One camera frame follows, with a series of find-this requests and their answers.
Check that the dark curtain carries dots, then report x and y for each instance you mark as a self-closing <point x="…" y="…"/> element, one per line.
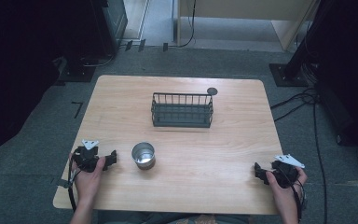
<point x="351" y="77"/>
<point x="15" y="62"/>

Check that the shiny metal cup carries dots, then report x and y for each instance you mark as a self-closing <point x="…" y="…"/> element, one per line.
<point x="143" y="155"/>

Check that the dark round table grommet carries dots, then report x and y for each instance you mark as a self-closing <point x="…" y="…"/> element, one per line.
<point x="212" y="91"/>

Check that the dark stand base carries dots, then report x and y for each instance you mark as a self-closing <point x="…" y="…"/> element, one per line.
<point x="77" y="73"/>

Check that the person's right hand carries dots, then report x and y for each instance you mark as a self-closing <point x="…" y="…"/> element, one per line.
<point x="284" y="194"/>

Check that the black stand with base plate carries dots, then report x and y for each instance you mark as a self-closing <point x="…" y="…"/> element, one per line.
<point x="292" y="73"/>

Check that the dark cabinet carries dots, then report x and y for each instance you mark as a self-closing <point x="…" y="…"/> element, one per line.
<point x="112" y="25"/>

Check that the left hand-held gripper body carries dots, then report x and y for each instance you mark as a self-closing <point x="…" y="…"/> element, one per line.
<point x="86" y="157"/>

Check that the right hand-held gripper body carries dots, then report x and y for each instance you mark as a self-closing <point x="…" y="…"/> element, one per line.
<point x="284" y="174"/>

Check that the beige wooden partition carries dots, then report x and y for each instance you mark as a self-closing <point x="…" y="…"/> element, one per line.
<point x="245" y="9"/>

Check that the person's left hand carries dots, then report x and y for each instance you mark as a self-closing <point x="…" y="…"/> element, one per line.
<point x="88" y="183"/>

